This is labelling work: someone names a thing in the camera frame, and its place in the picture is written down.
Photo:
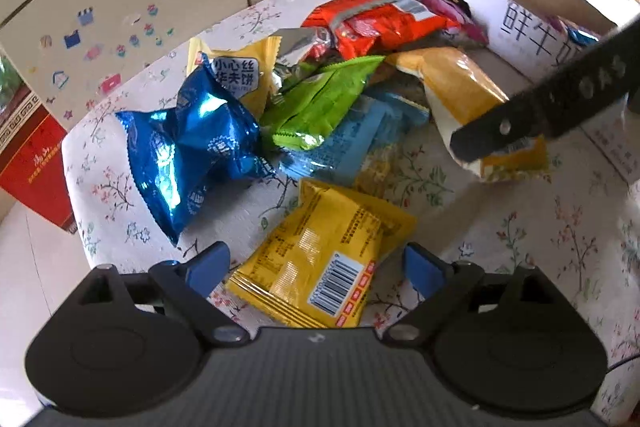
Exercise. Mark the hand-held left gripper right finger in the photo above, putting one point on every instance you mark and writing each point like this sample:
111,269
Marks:
422,272

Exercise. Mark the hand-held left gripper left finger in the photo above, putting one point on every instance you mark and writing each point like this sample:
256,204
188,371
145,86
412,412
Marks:
207,269

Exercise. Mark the yellow and white snack bag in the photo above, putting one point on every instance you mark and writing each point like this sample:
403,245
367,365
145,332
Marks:
460,87

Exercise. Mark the yellow barcode snack packet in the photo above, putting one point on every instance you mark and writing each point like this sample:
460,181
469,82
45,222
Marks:
310,252

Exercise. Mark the yellow wafer packet white label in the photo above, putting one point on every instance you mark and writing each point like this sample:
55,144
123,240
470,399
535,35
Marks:
235,72

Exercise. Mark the small blue packet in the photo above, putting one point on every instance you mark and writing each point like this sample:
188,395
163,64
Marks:
582,36

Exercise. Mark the floral tablecloth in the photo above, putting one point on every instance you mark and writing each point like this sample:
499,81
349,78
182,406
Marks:
525,227

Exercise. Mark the blue foil snack packet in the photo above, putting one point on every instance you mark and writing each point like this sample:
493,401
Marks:
190,142

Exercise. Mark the pink snack packet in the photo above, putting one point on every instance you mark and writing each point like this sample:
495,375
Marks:
452,9

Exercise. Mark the light blue snack packet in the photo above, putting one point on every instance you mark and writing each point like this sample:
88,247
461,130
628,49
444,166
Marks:
360,132

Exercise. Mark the orange snack packet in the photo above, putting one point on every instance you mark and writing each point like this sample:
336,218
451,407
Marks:
380,17

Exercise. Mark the green snack packet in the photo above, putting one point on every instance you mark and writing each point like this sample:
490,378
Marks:
320,102

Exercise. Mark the red gift box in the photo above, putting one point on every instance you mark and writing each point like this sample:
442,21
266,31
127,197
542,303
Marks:
35,167

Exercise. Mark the silver foil packet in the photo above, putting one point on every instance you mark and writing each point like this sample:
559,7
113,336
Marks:
300,44

